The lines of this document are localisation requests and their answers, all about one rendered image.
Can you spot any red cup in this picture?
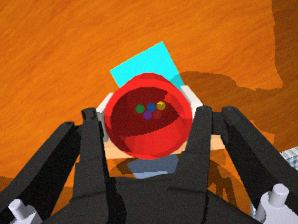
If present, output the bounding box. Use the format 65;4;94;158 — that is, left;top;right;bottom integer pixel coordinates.
103;72;192;159

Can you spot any blue checkered towel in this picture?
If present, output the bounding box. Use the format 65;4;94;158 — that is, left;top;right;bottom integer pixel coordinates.
250;147;298;219

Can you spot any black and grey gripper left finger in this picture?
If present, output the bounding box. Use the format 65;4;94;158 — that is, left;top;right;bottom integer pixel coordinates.
0;93;113;224

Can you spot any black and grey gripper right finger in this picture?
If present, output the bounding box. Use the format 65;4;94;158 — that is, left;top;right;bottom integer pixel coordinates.
158;86;298;224

